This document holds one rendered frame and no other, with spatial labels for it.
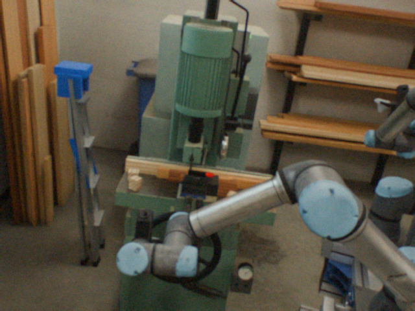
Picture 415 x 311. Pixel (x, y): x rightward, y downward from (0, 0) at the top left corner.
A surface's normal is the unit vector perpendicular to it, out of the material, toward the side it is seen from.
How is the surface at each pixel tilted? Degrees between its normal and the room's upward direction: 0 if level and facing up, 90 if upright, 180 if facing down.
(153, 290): 90
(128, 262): 61
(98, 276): 0
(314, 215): 85
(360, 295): 0
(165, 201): 90
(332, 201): 85
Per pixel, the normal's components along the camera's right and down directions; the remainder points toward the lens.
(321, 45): -0.03, 0.39
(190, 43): -0.58, 0.25
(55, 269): 0.13, -0.91
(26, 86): 1.00, 0.09
